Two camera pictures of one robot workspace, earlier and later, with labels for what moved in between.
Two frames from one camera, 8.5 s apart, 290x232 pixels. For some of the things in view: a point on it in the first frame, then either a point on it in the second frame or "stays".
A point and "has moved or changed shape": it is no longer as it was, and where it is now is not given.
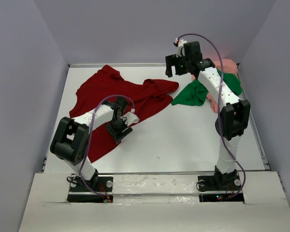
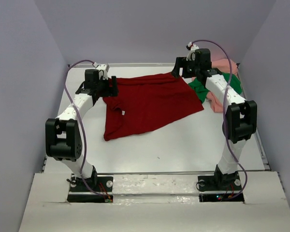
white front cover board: [156, 203] stays
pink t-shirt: [229, 66] stays
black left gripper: [118, 135] -> [110, 91]
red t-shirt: [105, 84] has moved or changed shape
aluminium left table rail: [44, 162] stays
